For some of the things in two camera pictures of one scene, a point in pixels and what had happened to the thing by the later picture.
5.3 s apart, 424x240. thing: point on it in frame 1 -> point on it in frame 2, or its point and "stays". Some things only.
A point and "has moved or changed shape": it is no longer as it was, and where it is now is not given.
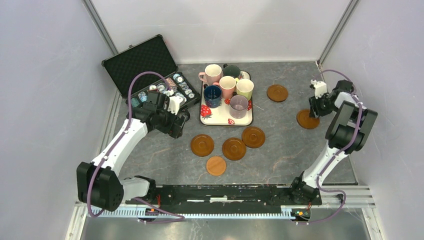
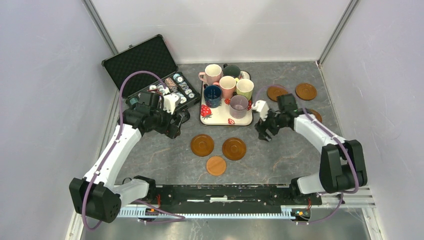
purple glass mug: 238,105 stays
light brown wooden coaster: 216,166 stays
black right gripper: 315,111 -> 261,126
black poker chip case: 151,55 stays
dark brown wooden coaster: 277,93 stays
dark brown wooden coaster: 234,148 stays
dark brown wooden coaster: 253,137 has moved or changed shape
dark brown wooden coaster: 305,121 has moved or changed shape
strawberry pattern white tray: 221,116 stays
